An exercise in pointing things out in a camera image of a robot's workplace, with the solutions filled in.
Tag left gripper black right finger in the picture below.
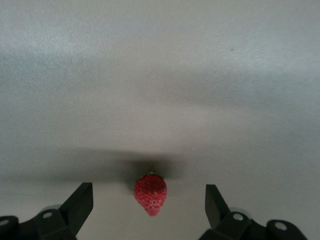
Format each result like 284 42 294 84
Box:
198 184 310 240

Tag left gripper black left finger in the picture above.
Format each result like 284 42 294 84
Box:
0 182 94 240

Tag red strawberry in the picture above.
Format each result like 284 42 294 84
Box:
133 171 168 217

